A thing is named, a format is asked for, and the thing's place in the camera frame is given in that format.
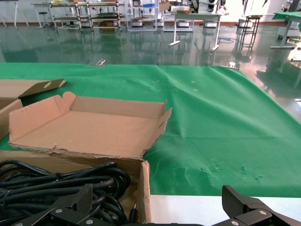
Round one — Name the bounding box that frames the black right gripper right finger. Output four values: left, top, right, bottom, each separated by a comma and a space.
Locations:
213, 185, 301, 226

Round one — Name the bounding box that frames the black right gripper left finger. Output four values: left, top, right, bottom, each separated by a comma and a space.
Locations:
10, 183, 104, 226

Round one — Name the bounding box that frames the torn-hinge open cardboard box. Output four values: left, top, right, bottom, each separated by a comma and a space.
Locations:
0, 91, 173, 224

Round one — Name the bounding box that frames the small open cardboard box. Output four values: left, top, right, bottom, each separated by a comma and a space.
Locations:
159, 0, 174, 12

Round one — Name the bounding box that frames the green tablecloth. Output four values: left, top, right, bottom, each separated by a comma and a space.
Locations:
0, 62, 301, 197

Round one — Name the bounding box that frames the metal pipe rack workbench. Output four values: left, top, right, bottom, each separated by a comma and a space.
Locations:
50, 1, 126, 33

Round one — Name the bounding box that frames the tall black metal stand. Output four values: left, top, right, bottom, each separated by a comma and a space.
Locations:
241, 15, 261, 40

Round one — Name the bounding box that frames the white table with T-legs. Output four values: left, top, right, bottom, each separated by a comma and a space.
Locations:
164, 12, 223, 52

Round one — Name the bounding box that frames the black round stool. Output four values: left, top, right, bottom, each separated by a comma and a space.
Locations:
38, 11, 54, 30

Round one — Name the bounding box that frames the white shelf unit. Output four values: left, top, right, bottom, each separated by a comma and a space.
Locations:
126, 0, 158, 32
157, 0, 195, 32

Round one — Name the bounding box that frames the green covered white table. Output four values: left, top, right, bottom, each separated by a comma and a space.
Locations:
270, 11, 301, 50

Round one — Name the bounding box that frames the white easel stand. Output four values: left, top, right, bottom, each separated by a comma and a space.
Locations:
0, 0, 29, 29

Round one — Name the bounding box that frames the small white side table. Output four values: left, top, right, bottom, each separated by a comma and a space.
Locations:
31, 2, 56, 29

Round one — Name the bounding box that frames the cable loop on floor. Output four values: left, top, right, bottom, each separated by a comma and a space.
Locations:
217, 36, 236, 44

